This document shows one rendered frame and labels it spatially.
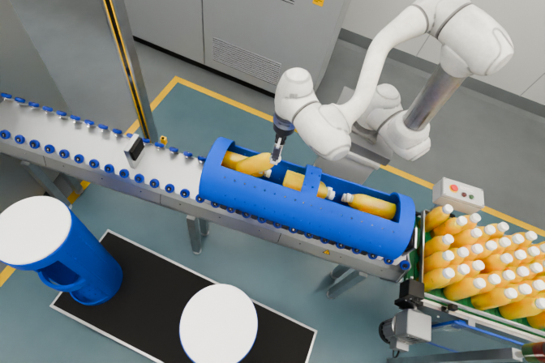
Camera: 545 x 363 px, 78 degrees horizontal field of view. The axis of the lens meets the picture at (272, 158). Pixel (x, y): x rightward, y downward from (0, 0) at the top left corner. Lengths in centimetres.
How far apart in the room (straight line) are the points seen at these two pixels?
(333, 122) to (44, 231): 119
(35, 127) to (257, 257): 156
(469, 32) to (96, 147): 162
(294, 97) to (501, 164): 310
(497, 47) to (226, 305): 122
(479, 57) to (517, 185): 275
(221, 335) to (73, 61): 301
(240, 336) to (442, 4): 128
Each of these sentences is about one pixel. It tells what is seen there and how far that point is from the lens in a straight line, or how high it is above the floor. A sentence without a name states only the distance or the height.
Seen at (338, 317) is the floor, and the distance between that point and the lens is 254.
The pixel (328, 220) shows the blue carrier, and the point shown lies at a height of 118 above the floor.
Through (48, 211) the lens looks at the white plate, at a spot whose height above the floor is 104.
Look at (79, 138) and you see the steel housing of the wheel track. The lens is 193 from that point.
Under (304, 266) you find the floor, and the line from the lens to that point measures 255.
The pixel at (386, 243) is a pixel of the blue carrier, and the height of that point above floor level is 116.
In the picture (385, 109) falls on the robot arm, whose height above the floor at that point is 130.
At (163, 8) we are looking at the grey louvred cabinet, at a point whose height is 55.
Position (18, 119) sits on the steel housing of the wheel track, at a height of 93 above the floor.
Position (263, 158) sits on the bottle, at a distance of 132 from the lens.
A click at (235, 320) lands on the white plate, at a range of 137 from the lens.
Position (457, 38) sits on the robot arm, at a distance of 119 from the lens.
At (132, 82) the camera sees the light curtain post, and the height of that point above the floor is 112.
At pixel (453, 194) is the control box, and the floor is 110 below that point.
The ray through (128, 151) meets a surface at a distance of 163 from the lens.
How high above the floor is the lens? 240
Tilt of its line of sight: 57 degrees down
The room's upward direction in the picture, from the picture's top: 15 degrees clockwise
